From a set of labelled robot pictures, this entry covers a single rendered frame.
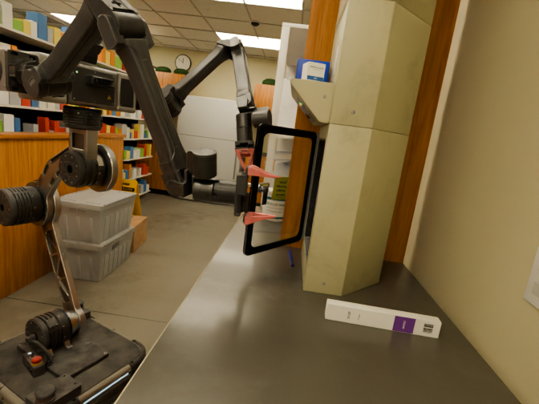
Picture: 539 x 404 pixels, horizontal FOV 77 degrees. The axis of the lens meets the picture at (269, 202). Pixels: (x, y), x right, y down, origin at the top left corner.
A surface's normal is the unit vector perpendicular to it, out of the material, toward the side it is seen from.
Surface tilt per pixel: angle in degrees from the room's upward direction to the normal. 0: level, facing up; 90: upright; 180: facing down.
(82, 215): 96
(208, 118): 90
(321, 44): 90
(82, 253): 95
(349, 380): 0
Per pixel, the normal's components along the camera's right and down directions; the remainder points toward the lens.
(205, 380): 0.13, -0.97
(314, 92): -0.07, 0.19
